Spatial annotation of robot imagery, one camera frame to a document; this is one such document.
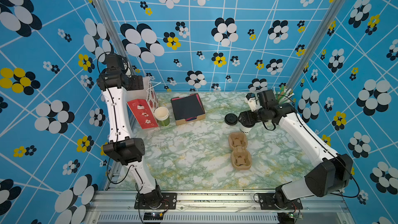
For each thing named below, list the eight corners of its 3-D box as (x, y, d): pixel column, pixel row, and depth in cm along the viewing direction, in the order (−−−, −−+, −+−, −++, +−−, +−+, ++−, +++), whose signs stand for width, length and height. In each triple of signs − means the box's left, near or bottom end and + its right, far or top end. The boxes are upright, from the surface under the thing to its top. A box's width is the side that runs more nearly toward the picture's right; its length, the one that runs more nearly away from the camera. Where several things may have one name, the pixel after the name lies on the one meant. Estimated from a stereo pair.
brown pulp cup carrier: (231, 170, 85) (233, 167, 80) (228, 137, 98) (229, 131, 93) (251, 170, 85) (254, 167, 80) (244, 137, 98) (247, 131, 93)
